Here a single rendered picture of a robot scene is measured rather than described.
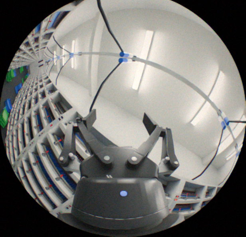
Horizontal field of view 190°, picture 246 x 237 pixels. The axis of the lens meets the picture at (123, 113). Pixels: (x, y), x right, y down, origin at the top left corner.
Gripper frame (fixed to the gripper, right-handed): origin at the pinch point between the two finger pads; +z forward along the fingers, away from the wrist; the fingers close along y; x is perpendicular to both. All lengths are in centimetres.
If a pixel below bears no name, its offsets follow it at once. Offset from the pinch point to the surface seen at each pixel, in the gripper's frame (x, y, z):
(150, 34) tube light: 103, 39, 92
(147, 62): 41, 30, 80
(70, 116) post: -25, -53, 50
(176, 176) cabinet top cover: -57, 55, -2
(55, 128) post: -33, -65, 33
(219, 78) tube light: 59, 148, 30
